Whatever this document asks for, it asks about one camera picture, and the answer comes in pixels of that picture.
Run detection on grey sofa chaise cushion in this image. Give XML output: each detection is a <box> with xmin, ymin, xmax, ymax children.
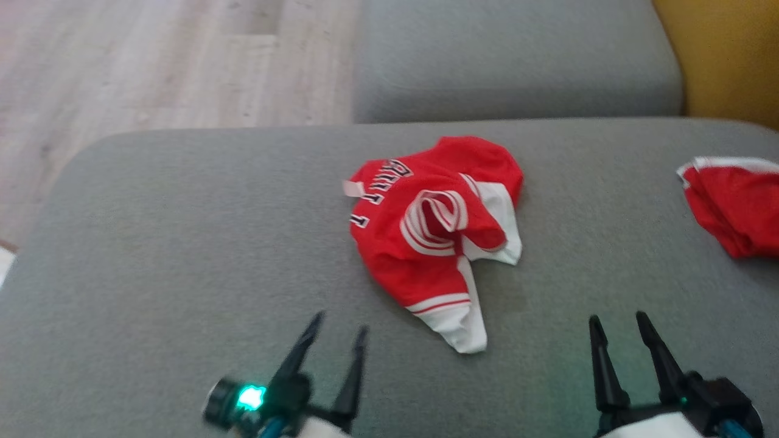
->
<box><xmin>0</xmin><ymin>118</ymin><xmax>779</xmax><ymax>438</ymax></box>

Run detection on yellow sofa backrest cushion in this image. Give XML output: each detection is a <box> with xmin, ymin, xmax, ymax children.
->
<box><xmin>652</xmin><ymin>0</ymin><xmax>779</xmax><ymax>132</ymax></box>

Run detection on red and white basketball jersey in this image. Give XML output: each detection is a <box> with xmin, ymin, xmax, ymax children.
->
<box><xmin>342</xmin><ymin>134</ymin><xmax>525</xmax><ymax>355</ymax></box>

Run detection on grey sofa seat cushion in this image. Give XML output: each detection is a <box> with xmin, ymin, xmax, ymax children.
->
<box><xmin>352</xmin><ymin>0</ymin><xmax>684</xmax><ymax>125</ymax></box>

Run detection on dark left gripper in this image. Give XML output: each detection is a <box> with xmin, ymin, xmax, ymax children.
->
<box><xmin>267</xmin><ymin>311</ymin><xmax>370</xmax><ymax>438</ymax></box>

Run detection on dark and white right gripper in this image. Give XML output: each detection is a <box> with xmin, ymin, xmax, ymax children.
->
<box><xmin>589</xmin><ymin>311</ymin><xmax>711</xmax><ymax>438</ymax></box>

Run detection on red shorts with white band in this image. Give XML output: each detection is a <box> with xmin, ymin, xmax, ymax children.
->
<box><xmin>676</xmin><ymin>156</ymin><xmax>779</xmax><ymax>260</ymax></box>

